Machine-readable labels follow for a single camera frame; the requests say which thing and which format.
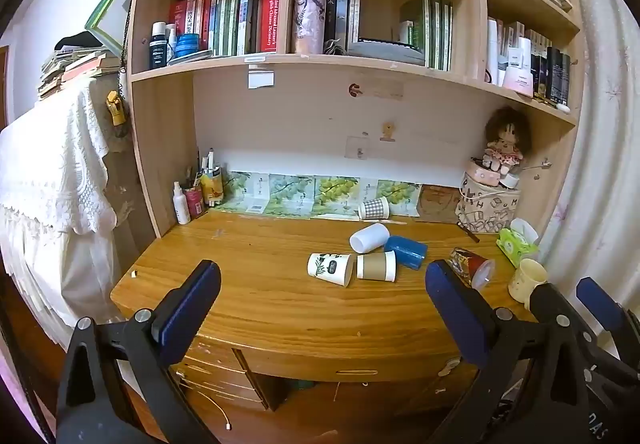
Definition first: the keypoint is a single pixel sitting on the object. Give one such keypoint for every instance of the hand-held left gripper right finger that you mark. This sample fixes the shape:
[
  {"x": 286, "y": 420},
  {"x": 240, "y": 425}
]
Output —
[{"x": 452, "y": 314}]

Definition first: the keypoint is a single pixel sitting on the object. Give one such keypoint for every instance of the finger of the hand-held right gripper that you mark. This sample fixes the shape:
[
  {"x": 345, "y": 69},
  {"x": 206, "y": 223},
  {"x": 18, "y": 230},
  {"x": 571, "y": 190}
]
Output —
[
  {"x": 600, "y": 304},
  {"x": 546, "y": 301}
]

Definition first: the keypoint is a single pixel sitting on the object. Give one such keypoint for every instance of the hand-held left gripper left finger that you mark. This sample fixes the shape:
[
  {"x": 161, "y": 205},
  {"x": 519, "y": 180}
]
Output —
[{"x": 192, "y": 309}]

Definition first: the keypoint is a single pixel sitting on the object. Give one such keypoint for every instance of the cream yellow cup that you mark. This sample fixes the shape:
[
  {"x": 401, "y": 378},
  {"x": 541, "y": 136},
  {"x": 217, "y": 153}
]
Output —
[{"x": 525, "y": 281}]

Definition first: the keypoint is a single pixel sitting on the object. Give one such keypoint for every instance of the red patterned cup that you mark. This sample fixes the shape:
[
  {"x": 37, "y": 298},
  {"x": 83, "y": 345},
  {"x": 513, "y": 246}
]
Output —
[{"x": 467, "y": 264}]

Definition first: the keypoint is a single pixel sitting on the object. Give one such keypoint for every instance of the blue cup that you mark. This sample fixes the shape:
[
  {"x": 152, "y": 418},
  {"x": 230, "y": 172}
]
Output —
[{"x": 406, "y": 251}]

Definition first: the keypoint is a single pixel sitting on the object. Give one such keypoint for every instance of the brown paper cup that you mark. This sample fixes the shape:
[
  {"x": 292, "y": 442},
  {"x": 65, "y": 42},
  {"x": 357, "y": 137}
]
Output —
[{"x": 376, "y": 266}]

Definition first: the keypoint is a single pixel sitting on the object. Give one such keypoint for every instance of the plain white cup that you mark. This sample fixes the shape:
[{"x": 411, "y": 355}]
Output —
[{"x": 369, "y": 239}]

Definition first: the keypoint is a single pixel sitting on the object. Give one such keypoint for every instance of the checked paper cup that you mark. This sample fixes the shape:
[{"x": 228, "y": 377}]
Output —
[{"x": 375, "y": 209}]

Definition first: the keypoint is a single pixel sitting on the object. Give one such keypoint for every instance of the white leaf print cup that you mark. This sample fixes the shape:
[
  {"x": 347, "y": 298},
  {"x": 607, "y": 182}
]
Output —
[{"x": 327, "y": 268}]

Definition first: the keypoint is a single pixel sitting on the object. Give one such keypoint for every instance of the green tissue pack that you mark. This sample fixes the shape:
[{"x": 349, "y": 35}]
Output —
[{"x": 515, "y": 244}]

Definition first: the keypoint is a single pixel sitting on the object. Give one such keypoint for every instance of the wooden drawer cabinet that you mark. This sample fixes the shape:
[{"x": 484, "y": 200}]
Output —
[{"x": 220, "y": 369}]

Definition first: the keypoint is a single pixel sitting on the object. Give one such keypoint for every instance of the white spray bottle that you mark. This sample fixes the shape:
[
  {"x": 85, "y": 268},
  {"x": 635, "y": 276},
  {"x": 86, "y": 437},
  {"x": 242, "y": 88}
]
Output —
[{"x": 181, "y": 206}]

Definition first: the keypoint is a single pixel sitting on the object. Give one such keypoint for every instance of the patterned fabric bag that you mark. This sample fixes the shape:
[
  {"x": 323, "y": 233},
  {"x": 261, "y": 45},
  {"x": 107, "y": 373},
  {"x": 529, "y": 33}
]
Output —
[{"x": 487, "y": 209}]

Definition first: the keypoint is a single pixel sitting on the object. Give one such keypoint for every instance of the brown cardboard sheet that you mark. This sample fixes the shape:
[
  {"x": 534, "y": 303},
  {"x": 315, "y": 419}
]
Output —
[{"x": 439, "y": 204}]

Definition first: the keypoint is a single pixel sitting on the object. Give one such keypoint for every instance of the yellow green pen holder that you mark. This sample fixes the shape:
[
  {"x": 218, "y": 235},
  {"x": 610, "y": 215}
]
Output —
[{"x": 212, "y": 189}]

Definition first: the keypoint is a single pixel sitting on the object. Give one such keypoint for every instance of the white tape roll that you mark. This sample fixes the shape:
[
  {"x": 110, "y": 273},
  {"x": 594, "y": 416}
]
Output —
[{"x": 510, "y": 180}]

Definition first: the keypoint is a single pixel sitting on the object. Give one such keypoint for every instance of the grape print paper sheet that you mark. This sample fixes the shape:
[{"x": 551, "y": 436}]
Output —
[
  {"x": 402, "y": 194},
  {"x": 242, "y": 191},
  {"x": 335, "y": 194},
  {"x": 290, "y": 196}
]

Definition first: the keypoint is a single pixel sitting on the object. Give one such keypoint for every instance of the pink box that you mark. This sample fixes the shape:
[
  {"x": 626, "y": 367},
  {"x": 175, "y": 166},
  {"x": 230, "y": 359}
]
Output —
[{"x": 484, "y": 171}]

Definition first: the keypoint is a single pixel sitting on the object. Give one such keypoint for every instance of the white marker pen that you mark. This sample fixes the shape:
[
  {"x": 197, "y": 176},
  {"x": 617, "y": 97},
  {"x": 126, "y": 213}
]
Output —
[{"x": 210, "y": 161}]

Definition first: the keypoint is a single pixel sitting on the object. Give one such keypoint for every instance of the white curtain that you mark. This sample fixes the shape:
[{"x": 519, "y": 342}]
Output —
[{"x": 600, "y": 148}]

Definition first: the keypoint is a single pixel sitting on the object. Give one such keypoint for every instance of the brown haired rag doll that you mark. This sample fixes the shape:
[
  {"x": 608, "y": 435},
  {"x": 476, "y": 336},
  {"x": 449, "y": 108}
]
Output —
[{"x": 505, "y": 138}]

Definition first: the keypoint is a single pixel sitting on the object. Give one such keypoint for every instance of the wooden bookshelf unit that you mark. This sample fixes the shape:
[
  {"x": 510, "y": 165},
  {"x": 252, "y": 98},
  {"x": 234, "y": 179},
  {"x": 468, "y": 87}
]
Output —
[{"x": 165, "y": 133}]

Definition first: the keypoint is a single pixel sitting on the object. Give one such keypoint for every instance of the white lace cloth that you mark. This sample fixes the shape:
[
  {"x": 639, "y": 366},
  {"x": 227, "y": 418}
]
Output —
[{"x": 55, "y": 184}]

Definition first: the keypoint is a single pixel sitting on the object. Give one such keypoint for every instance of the yellow hanging figurine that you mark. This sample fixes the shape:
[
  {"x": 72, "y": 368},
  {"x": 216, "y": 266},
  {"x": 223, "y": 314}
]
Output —
[{"x": 115, "y": 108}]

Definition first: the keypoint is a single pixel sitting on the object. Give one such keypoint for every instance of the row of cosmetic bottles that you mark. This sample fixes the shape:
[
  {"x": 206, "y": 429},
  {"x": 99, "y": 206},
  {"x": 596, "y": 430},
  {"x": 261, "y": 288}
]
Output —
[{"x": 540, "y": 66}]

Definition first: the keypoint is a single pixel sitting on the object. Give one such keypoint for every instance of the white paper label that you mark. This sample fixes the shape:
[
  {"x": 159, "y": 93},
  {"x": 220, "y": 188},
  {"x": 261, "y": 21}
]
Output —
[{"x": 261, "y": 76}]

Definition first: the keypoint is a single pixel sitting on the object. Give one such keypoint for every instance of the dark bottle white cap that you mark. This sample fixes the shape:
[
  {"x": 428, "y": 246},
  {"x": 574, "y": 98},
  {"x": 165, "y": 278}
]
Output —
[{"x": 157, "y": 48}]

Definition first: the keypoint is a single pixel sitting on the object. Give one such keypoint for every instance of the blue jar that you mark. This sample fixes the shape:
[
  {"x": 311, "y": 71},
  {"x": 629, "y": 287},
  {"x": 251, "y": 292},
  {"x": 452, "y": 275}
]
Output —
[{"x": 187, "y": 45}]

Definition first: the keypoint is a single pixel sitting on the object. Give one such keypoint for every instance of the stack of old books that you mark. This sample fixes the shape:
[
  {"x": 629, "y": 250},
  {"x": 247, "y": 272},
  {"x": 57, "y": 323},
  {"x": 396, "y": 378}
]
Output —
[{"x": 75, "y": 68}]

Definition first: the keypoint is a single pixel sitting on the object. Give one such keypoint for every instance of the grey flat pouch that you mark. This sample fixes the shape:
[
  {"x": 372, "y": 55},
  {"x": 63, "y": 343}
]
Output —
[{"x": 385, "y": 51}]

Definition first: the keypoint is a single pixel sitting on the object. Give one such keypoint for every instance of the row of green books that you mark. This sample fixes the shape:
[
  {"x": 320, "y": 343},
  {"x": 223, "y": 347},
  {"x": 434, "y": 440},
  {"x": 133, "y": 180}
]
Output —
[{"x": 430, "y": 31}]

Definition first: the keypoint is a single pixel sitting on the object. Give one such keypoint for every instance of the black cloth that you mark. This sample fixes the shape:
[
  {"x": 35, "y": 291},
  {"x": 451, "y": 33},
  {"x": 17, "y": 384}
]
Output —
[{"x": 77, "y": 41}]

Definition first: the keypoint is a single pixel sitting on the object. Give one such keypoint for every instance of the row of colourful books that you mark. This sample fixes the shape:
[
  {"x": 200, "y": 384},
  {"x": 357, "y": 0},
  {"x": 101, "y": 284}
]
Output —
[{"x": 235, "y": 18}]

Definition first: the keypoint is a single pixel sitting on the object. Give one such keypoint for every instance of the green framed board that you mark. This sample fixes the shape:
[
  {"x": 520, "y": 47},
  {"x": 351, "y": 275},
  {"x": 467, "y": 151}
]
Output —
[{"x": 107, "y": 8}]

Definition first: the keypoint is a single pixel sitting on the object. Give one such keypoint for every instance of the white floral cylinder box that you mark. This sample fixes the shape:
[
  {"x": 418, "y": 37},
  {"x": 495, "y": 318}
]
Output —
[{"x": 309, "y": 16}]

